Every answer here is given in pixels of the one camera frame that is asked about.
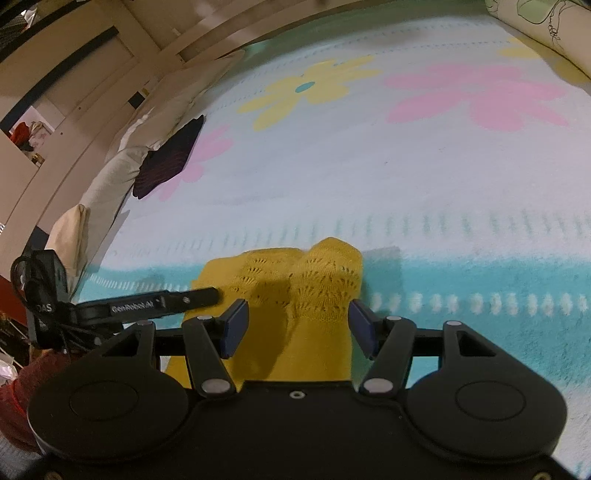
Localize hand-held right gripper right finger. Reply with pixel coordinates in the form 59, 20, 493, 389
348, 299, 497, 398

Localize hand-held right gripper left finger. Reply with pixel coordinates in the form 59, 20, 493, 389
102, 299, 250, 398

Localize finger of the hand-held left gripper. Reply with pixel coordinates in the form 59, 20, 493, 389
165, 287, 221, 311

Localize yellow knit sweater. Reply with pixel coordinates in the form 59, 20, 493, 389
164, 237, 365, 391

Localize cream pillow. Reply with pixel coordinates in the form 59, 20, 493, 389
44, 203, 90, 282

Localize floral fleece blanket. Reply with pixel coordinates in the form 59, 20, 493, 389
78, 11, 591, 478

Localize dark purple folded cloth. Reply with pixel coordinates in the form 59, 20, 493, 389
133, 114, 205, 200

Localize beige pillow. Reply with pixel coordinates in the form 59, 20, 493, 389
106, 50, 246, 160

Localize wooden headboard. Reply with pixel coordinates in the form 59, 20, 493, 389
152, 0, 485, 61

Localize folded floral quilt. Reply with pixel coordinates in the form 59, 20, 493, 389
485, 0, 591, 77

